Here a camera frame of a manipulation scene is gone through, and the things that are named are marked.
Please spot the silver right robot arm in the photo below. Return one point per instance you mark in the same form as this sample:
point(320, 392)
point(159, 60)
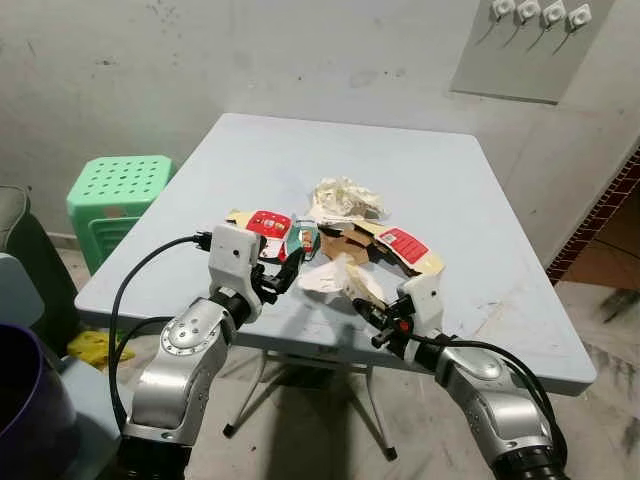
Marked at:
point(490, 395)

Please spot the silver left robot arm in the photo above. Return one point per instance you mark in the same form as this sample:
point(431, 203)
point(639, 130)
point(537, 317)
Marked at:
point(185, 360)

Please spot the purple rubbish bin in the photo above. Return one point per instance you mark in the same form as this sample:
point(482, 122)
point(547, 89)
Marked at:
point(30, 400)

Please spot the red white snack packet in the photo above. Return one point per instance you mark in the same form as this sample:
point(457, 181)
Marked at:
point(268, 224)

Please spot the white crumpled tissue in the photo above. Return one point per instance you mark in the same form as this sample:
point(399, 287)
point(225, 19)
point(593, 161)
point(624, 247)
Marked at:
point(330, 275)

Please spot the metal folding table legs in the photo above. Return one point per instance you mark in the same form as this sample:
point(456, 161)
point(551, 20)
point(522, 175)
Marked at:
point(375, 410)

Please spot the brown cardboard with red label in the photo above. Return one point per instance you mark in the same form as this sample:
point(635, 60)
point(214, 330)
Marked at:
point(405, 246)

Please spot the cream crumpled paper ball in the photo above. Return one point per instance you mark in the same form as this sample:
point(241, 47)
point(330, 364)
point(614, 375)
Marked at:
point(345, 198)

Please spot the green plastic stool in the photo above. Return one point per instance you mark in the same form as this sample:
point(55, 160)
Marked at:
point(115, 195)

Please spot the yellow crumpled bag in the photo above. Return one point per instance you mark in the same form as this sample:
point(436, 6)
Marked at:
point(98, 348)

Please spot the red brick tile edging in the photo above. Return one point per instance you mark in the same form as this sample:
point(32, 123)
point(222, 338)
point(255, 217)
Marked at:
point(590, 220)

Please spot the dark green cushioned seat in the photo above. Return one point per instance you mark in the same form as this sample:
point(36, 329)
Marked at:
point(30, 260)

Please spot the light blue plastic chair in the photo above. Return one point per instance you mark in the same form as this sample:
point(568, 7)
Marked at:
point(20, 290)

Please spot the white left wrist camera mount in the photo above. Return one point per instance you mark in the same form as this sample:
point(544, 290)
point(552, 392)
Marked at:
point(232, 255)

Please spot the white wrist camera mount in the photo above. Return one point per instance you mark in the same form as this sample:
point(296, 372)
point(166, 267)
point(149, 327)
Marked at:
point(425, 300)
point(232, 255)

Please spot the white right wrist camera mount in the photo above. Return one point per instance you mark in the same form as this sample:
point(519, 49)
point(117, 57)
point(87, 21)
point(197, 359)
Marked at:
point(425, 300)

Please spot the grey wall panel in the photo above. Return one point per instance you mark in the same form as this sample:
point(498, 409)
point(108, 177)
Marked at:
point(520, 65)

